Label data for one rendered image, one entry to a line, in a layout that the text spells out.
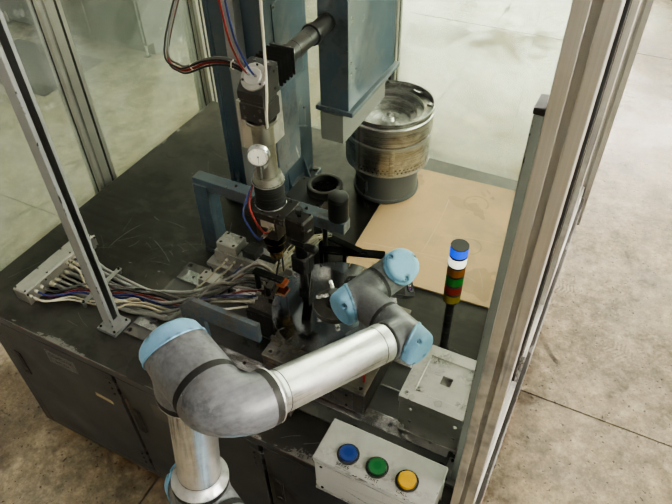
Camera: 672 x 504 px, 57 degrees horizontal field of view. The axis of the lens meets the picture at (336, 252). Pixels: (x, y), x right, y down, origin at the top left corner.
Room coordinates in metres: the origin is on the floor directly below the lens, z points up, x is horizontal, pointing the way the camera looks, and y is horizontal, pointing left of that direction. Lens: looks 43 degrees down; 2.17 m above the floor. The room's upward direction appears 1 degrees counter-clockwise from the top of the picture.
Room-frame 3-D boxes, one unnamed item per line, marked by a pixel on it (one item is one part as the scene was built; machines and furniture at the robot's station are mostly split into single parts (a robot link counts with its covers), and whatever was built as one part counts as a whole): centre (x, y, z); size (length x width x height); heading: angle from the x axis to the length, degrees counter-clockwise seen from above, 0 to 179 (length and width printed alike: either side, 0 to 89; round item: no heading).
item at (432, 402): (0.88, -0.26, 0.82); 0.18 x 0.18 x 0.15; 62
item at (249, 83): (1.29, 0.09, 1.45); 0.35 x 0.07 x 0.28; 152
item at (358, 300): (0.85, -0.06, 1.23); 0.11 x 0.11 x 0.08; 38
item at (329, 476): (0.67, -0.09, 0.82); 0.28 x 0.11 x 0.15; 62
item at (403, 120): (1.85, -0.19, 0.93); 0.31 x 0.31 x 0.36
